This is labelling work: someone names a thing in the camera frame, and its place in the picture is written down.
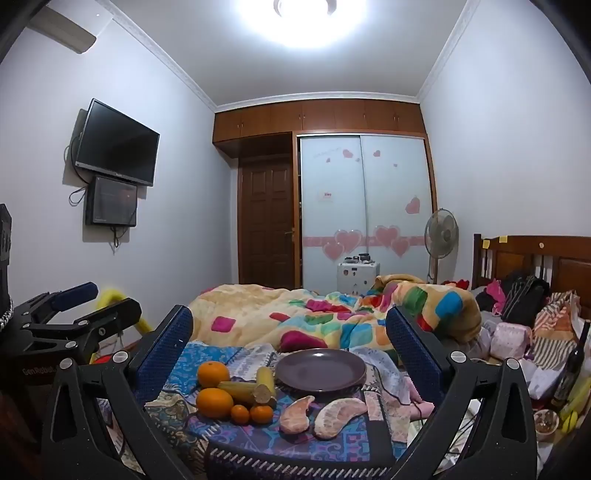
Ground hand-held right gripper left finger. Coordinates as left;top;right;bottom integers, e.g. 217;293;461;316
41;305;218;480

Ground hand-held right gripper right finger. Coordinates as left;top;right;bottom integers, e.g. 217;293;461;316
385;305;539;480

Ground colourful patchwork blanket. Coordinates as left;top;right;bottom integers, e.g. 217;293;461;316
189;274;484;357

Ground purple patterned cloth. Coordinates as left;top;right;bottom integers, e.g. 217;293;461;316
185;392;393;462

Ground wall television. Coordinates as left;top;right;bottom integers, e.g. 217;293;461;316
75;98;161;188

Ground dark wine bottle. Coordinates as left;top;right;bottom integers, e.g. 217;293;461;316
551;320;591;412

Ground green-brown sugarcane piece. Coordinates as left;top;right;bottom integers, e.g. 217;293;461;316
218;381;277;409

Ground striped cloth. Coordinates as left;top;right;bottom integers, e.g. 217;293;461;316
531;291;581;371

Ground air conditioner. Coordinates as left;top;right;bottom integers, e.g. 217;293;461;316
25;0;114;54

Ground blue paisley cloth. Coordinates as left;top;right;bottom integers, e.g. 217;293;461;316
107;342;278;462

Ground magenta cloth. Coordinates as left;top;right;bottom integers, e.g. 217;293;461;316
482;279;507;315

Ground yellow foam tube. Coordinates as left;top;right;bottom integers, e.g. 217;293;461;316
94;287;153;336

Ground black bag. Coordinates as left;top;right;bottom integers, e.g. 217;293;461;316
501;275;550;329

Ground wardrobe with heart stickers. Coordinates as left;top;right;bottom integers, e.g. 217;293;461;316
295;133;437;292

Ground small wall monitor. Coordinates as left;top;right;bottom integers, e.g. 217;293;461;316
85;175;139;227

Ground yellow sugarcane piece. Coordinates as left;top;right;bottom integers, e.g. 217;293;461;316
255;366;278;398

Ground wooden overhead cabinets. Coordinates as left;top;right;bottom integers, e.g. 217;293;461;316
213;96;426;160

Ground orange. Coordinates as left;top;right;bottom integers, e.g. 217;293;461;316
198;361;230;389
196;388;234;420

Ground purple plate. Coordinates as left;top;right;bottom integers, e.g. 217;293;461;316
274;348;368;394

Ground wooden door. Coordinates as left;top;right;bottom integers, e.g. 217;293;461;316
238;157;297;289

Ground small white cabinet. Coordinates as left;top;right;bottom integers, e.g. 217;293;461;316
337;261;380;295

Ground bananas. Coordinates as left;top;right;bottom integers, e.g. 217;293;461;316
558;378;591;433

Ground pomelo segment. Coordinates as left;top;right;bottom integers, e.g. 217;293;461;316
313;400;368;440
278;395;316;435

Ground ceiling lamp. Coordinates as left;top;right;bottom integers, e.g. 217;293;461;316
231;0;376;49

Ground white pink pouch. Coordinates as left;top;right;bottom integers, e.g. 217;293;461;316
491;322;532;361

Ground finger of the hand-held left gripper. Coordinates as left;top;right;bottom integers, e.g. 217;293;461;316
27;298;142;366
15;282;99;325

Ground small bowl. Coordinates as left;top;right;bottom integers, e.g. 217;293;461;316
533;408;561;435

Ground standing fan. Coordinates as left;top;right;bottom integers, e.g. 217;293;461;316
424;209;461;284

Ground wooden headboard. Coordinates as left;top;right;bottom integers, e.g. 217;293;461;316
472;234;591;320

